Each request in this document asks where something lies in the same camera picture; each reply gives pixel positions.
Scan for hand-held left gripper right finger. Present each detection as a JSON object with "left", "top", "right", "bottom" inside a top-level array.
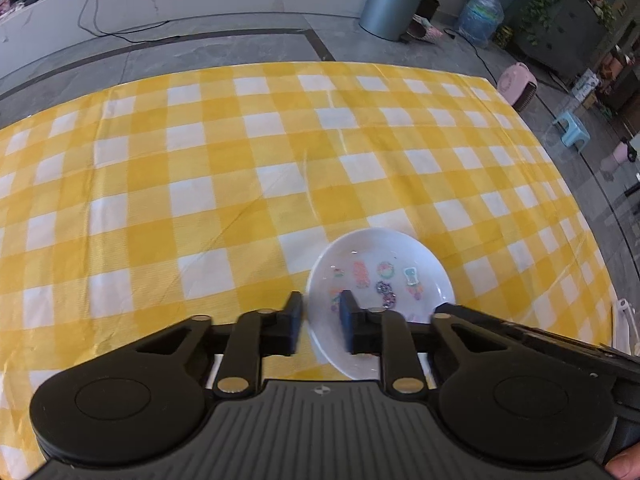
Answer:
[{"left": 339, "top": 290, "right": 506, "bottom": 396}]

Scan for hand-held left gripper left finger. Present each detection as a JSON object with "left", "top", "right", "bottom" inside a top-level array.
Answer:
[{"left": 132, "top": 291, "right": 304, "bottom": 396}]

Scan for small white sticker plate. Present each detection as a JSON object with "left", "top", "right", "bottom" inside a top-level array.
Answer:
[{"left": 306, "top": 228, "right": 457, "bottom": 381}]

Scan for person's right hand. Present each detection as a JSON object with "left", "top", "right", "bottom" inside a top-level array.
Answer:
[{"left": 604, "top": 449, "right": 640, "bottom": 480}]

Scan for yellow checked tablecloth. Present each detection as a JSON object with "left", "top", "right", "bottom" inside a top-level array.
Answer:
[{"left": 0, "top": 61, "right": 618, "bottom": 480}]

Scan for light blue plastic stool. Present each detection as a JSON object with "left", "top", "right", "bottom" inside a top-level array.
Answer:
[{"left": 552, "top": 112, "right": 589, "bottom": 152}]

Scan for pink space heater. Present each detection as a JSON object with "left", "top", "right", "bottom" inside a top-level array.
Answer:
[{"left": 496, "top": 62, "right": 539, "bottom": 112}]

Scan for pink patterned slippers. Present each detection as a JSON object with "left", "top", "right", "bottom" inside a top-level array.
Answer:
[{"left": 406, "top": 15, "right": 444, "bottom": 44}]

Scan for grey metal trash can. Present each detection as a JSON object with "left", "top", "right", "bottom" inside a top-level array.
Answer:
[{"left": 359, "top": 0, "right": 432, "bottom": 42}]

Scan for blue water jug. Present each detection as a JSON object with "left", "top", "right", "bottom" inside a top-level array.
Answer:
[{"left": 457, "top": 0, "right": 504, "bottom": 49}]

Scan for black power cable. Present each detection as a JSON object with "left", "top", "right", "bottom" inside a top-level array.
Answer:
[{"left": 76, "top": 0, "right": 170, "bottom": 44}]

